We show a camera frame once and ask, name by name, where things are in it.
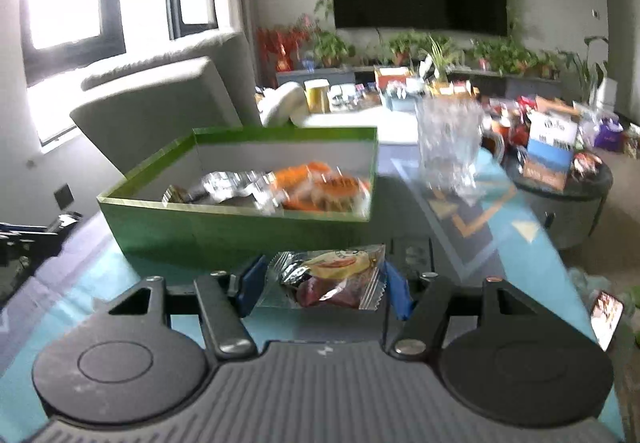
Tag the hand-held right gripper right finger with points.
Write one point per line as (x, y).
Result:
(397, 290)

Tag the green potted plant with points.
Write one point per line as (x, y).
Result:
(500, 55)
(405, 45)
(547, 63)
(332, 48)

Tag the grey sofa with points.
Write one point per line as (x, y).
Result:
(160, 108)

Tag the spider plant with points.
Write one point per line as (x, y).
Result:
(442, 55)

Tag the teal tray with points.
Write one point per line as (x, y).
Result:
(402, 98)

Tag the clear dark red snack packet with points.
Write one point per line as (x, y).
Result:
(325, 278)

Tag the dark television cabinet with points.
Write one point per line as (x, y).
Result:
(520, 82)

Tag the white cushion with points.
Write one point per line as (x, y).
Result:
(285, 103)

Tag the yellow cake packet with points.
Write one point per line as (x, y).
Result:
(340, 190)

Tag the tall leafy plant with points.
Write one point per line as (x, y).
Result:
(587, 68)

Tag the clear glass mug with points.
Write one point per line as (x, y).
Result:
(445, 143)

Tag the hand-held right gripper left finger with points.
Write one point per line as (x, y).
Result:
(252, 283)

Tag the round dark side table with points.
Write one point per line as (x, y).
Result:
(565, 213)

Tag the white vase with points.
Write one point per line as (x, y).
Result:
(608, 93)

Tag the green cardboard box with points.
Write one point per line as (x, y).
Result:
(225, 235)

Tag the smartphone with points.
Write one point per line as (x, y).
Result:
(607, 318)

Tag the blue white carton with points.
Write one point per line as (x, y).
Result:
(550, 153)

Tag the red snack packets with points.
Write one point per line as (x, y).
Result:
(587, 167)

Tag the dark wall socket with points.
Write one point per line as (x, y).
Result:
(64, 195)

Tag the black yellow-label snack packet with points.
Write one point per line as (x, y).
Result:
(177, 195)

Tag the purple bag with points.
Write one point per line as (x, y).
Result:
(610, 135)

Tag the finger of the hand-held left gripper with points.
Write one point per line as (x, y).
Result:
(65, 222)

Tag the silver foil snack packet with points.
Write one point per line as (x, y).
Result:
(230, 185)

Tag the red flower plant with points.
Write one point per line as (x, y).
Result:
(285, 40)

